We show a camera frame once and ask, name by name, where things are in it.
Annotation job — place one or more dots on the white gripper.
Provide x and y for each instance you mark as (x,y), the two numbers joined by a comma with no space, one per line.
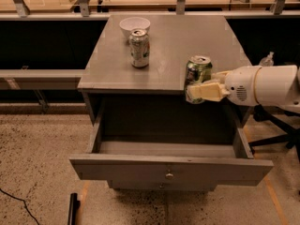
(241,85)

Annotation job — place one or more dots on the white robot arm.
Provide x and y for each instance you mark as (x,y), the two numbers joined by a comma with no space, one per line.
(277,86)

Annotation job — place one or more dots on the open grey top drawer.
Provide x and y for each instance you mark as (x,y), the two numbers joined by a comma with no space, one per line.
(134,143)

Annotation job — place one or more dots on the white and green soda can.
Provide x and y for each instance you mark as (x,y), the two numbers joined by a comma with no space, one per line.
(139,48)

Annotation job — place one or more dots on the clear plastic bottle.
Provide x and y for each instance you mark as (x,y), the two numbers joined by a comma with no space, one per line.
(267,61)

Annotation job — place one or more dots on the grey wooden cabinet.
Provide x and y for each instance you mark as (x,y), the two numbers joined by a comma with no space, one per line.
(173,39)

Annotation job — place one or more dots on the white bowl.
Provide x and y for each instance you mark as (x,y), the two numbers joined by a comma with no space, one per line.
(131,23)

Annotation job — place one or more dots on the black bar on floor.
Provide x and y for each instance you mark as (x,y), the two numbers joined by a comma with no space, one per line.
(74,205)

